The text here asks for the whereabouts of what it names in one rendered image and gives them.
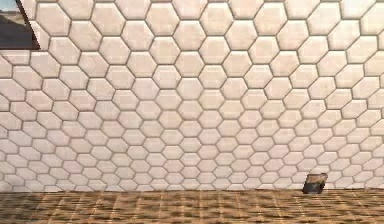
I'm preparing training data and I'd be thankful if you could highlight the small dark square box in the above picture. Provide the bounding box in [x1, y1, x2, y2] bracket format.
[302, 172, 329, 195]

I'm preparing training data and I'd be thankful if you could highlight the dark framed window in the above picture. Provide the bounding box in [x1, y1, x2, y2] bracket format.
[0, 0, 41, 51]

